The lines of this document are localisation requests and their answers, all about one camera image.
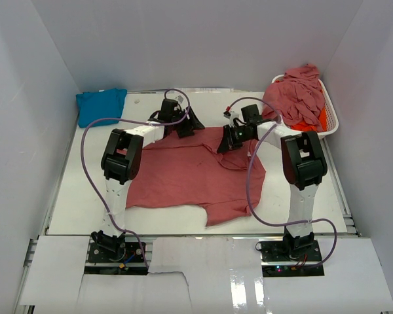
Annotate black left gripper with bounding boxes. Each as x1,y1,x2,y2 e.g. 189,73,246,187
170,106,204,139

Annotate pink t-shirt in basket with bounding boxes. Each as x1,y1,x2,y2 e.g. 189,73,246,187
261,63,325,127

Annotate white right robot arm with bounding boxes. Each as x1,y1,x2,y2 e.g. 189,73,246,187
217,105,328,261

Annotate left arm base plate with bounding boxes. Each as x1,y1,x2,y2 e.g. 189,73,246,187
84,241,151,275

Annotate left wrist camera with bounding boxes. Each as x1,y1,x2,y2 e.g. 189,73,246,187
174,95,184,110

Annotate white plastic laundry basket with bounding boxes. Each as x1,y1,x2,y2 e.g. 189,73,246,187
271,74,339,142

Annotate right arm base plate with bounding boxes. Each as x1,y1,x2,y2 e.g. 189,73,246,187
255,240,325,278

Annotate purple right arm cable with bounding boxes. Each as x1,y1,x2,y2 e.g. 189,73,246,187
227,97,338,271

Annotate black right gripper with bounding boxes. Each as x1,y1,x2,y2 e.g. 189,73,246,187
217,124,253,154

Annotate folded blue t-shirt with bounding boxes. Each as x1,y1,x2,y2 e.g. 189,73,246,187
76,88,127,128

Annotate pink t-shirt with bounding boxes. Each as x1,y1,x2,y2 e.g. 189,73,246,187
126,127,266,226
261,63,325,127

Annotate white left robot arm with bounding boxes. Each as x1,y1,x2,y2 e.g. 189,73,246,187
91,98,205,262

